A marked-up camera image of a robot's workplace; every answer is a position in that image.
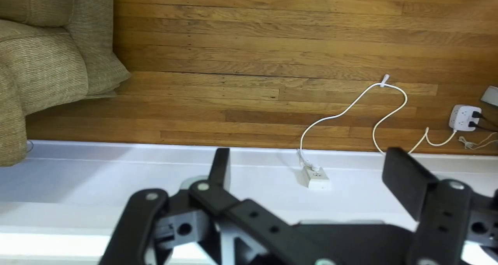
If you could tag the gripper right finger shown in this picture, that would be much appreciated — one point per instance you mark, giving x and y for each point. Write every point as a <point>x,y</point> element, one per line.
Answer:
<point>443,214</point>

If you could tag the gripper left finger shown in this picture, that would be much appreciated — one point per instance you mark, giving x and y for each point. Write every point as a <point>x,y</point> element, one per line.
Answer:
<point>136,226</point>

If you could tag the white multi-outlet power cube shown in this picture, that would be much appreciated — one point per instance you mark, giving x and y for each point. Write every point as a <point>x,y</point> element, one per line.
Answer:
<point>461,118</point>

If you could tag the grey flat object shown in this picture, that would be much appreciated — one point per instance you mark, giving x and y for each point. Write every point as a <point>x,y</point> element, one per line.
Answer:
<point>491,95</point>

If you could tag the beige fabric sofa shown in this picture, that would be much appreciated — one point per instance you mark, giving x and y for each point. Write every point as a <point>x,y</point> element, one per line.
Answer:
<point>42,62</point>

